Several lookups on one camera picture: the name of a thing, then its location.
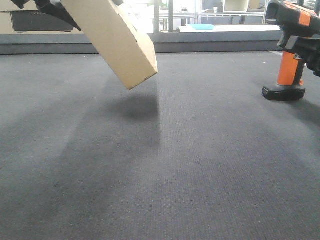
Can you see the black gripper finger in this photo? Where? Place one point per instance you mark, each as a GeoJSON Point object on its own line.
{"type": "Point", "coordinates": [56, 9]}

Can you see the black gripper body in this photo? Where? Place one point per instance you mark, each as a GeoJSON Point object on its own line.
{"type": "Point", "coordinates": [308, 49]}

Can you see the orange black barcode scanner gun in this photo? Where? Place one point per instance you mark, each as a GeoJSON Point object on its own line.
{"type": "Point", "coordinates": [300, 27]}

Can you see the small brown cardboard package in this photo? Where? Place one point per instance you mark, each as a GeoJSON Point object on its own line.
{"type": "Point", "coordinates": [129, 52]}

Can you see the white plastic tub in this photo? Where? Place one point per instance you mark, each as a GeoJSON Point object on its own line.
{"type": "Point", "coordinates": [237, 6]}

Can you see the blue foam sheet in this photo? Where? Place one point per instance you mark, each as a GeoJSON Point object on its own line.
{"type": "Point", "coordinates": [201, 27]}

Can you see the dark conveyor side rail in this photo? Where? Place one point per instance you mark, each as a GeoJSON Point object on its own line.
{"type": "Point", "coordinates": [177, 42]}

